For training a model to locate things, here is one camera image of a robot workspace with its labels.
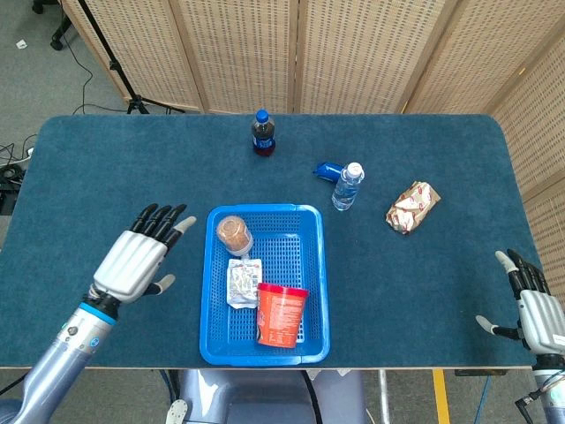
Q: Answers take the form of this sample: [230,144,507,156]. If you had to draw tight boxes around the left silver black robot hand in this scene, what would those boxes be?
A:
[90,202,198,306]

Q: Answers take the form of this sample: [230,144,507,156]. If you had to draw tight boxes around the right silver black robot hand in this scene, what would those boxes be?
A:
[475,248,565,354]

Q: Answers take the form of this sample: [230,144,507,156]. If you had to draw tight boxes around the transparent jar brown contents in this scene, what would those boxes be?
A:
[215,215,255,258]

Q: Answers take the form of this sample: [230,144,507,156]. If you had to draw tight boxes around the white spout pouch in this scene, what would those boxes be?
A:
[226,257,263,310]

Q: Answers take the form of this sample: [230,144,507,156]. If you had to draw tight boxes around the red snack canister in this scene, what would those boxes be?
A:
[255,282,311,350]

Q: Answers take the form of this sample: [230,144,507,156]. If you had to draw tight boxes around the blue plastic basket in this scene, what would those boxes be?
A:
[199,202,331,367]

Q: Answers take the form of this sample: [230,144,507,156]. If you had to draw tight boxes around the teal felt table mat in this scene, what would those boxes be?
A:
[0,113,546,370]

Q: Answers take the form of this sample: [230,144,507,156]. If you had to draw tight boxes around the gold red-print wrapped snack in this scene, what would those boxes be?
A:
[385,180,442,236]

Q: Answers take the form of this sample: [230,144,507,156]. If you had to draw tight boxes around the metal table leg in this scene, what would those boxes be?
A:
[378,369,392,424]

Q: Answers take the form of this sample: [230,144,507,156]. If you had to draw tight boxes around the cola bottle blue cap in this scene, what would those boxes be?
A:
[251,109,276,157]

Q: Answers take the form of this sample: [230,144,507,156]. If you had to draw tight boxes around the grey robot torso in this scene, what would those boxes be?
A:
[165,368,367,424]

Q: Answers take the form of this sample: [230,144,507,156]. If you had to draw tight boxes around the black tripod stand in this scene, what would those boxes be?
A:
[77,0,186,116]

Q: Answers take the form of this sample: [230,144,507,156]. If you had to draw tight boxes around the blue snack packet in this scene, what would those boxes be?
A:
[313,162,345,182]

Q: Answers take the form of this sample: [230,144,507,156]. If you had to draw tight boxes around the clear water bottle white cap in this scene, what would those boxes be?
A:
[331,161,365,212]

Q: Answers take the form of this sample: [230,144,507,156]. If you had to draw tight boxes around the black office chair base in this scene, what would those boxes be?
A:
[33,0,74,50]

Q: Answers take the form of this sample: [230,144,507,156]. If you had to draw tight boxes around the woven wooden folding screen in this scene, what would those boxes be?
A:
[61,0,565,288]

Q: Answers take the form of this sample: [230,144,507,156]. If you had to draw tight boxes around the floor cable bundle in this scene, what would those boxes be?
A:
[0,132,39,171]

